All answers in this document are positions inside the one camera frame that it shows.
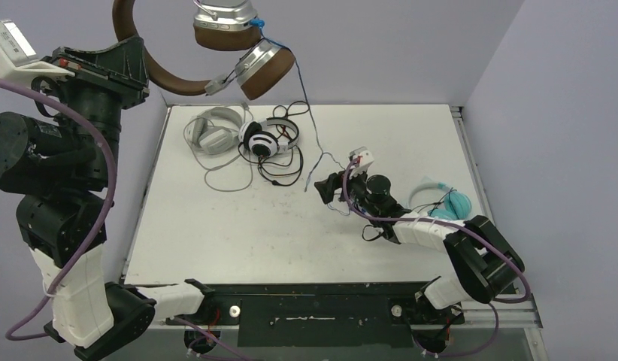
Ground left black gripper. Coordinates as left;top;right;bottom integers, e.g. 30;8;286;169
36;35;148;186

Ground black earbuds cable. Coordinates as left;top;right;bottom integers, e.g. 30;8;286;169
410;188;457;217

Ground teal cat-ear headphones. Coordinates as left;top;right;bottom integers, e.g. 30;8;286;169
406;178;473;220

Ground brown headphones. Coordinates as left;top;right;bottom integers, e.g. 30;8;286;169
112;0;298;102

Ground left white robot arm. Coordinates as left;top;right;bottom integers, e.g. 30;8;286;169
0;35;156;360

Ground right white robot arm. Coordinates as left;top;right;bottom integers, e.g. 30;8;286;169
314;171;531;322

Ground grey white headphones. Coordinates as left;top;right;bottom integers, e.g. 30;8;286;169
184;102;254;193

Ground black and white headphones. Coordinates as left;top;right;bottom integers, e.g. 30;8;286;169
238;100;310;187

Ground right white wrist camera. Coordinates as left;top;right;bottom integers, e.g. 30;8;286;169
349;147;374;179

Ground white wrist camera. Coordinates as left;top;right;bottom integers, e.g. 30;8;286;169
0;19;75;87
349;147;374;179

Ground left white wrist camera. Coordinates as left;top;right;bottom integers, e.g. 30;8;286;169
0;19;75;87

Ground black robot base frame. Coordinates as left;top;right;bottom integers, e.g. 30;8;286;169
162;281;541;350

